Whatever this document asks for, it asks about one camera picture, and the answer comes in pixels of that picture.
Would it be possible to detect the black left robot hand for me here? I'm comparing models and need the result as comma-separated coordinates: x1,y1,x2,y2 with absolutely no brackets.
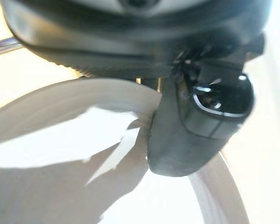
0,0,273,177

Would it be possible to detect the white round plate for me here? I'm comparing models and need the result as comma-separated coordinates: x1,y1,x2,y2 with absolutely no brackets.
0,78,250,224

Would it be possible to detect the silver metal bar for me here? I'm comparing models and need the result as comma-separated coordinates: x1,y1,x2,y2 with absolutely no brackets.
0,37,23,58

